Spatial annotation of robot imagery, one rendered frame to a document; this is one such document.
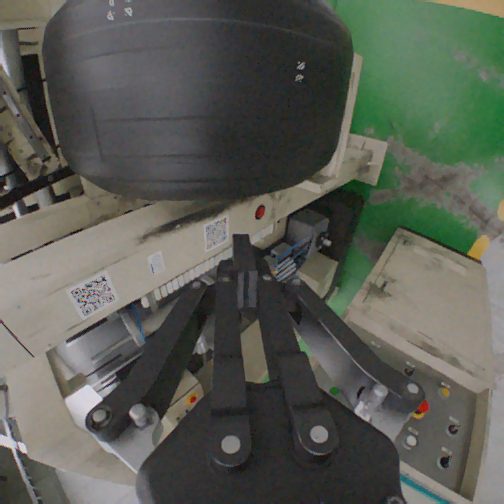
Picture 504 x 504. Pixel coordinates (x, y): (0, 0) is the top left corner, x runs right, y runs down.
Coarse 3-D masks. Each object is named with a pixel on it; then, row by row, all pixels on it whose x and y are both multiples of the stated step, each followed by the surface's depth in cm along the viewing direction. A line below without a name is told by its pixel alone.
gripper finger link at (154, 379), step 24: (192, 288) 14; (192, 312) 12; (168, 336) 10; (192, 336) 12; (144, 360) 9; (168, 360) 9; (120, 384) 8; (144, 384) 8; (168, 384) 9; (96, 408) 7; (120, 408) 7; (96, 432) 6; (120, 432) 7
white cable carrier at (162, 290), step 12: (264, 228) 73; (252, 240) 70; (228, 252) 64; (204, 264) 59; (216, 264) 62; (180, 276) 53; (192, 276) 56; (156, 288) 49; (168, 288) 52; (144, 300) 48
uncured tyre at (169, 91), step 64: (192, 0) 16; (256, 0) 18; (320, 0) 22; (64, 64) 20; (128, 64) 19; (192, 64) 20; (256, 64) 21; (320, 64) 25; (64, 128) 26; (128, 128) 23; (192, 128) 24; (256, 128) 25; (320, 128) 31; (128, 192) 31; (192, 192) 30; (256, 192) 34
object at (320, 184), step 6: (306, 180) 64; (312, 180) 64; (318, 180) 63; (324, 180) 65; (330, 180) 65; (300, 186) 66; (306, 186) 64; (312, 186) 63; (318, 186) 62; (324, 186) 63; (330, 186) 66; (318, 192) 63
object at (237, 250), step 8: (232, 240) 21; (240, 240) 20; (232, 248) 21; (240, 248) 19; (232, 256) 22; (240, 256) 17; (240, 264) 16; (240, 272) 15; (240, 280) 16; (240, 288) 16; (240, 296) 16; (240, 304) 16
